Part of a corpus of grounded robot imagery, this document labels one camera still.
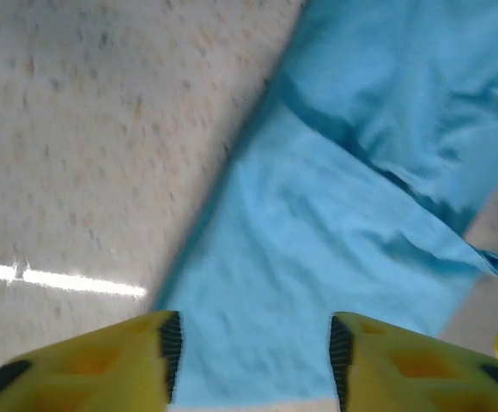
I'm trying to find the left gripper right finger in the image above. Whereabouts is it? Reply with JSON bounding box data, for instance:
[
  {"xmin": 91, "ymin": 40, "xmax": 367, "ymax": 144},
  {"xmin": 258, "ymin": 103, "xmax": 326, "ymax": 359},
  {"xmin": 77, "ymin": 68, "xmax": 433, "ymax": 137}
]
[{"xmin": 328, "ymin": 312, "xmax": 498, "ymax": 412}]

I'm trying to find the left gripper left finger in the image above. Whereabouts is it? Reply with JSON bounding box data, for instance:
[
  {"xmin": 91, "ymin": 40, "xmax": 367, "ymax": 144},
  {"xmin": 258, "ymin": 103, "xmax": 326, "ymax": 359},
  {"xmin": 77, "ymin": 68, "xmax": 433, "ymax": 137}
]
[{"xmin": 0, "ymin": 309, "xmax": 183, "ymax": 412}]

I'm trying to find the light blue t-shirt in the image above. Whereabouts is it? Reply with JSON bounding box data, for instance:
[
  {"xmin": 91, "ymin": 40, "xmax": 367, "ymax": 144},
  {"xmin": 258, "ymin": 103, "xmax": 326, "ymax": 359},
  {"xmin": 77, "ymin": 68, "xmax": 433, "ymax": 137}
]
[{"xmin": 152, "ymin": 0, "xmax": 498, "ymax": 407}]

